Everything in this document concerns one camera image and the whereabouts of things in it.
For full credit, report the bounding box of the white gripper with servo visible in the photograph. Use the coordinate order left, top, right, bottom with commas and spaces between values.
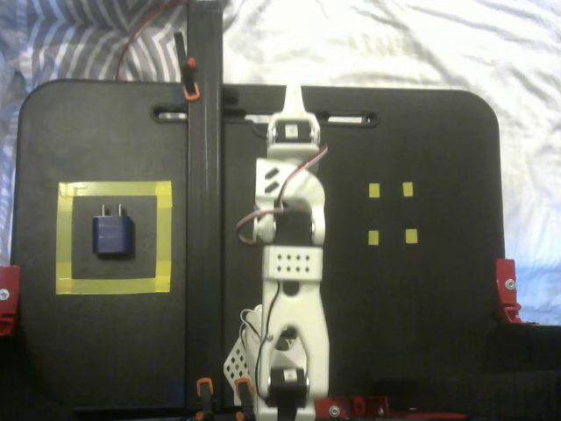
266, 84, 322, 160

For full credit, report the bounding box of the blue wall charger block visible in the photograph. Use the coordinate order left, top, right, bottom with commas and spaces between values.
91, 203, 135, 259

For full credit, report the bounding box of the orange black spring clamp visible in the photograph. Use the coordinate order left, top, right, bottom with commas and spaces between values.
174, 31, 202, 103
234, 377, 255, 421
195, 377, 217, 421

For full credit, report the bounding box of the flat black beam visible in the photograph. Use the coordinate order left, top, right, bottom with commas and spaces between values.
184, 0, 225, 409

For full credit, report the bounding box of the yellow tape square outline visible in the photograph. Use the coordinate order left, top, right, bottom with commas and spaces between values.
54, 180, 173, 296

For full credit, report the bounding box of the red C-clamp silver screw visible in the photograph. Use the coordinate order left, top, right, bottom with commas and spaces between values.
350, 396, 391, 417

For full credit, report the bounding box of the red black servo cable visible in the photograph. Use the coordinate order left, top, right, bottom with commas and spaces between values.
236, 144, 330, 246

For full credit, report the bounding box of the thin red cable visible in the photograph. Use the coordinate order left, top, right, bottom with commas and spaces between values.
113, 0, 190, 82

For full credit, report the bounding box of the red corner bracket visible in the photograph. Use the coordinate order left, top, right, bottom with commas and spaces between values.
0, 264, 22, 338
328, 396, 352, 418
494, 257, 523, 325

